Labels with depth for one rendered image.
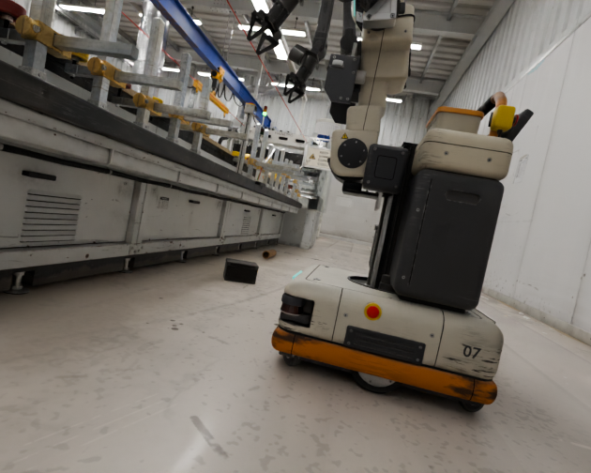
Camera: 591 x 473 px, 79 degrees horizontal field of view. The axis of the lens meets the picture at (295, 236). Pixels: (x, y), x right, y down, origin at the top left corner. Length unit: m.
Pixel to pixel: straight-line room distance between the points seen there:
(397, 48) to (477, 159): 0.50
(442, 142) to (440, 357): 0.62
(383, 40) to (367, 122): 0.27
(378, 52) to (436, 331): 0.95
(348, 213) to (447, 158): 10.86
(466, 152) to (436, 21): 7.72
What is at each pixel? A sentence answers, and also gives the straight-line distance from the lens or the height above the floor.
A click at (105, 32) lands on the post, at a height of 0.95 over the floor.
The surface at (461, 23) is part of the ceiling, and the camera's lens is 8.88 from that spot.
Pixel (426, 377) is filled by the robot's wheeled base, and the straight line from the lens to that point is 1.17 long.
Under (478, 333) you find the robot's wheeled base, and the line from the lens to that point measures 1.17.
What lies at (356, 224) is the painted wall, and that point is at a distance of 11.96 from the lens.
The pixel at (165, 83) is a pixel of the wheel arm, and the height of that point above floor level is 0.83.
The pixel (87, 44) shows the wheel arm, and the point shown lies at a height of 0.82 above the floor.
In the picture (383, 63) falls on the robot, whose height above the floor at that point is 1.06.
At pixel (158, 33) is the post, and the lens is 1.72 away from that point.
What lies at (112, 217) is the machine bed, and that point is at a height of 0.30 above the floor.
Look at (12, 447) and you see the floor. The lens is 0.85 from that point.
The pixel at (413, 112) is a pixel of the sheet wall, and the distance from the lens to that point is 12.68.
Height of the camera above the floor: 0.47
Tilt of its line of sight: 3 degrees down
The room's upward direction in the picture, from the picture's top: 11 degrees clockwise
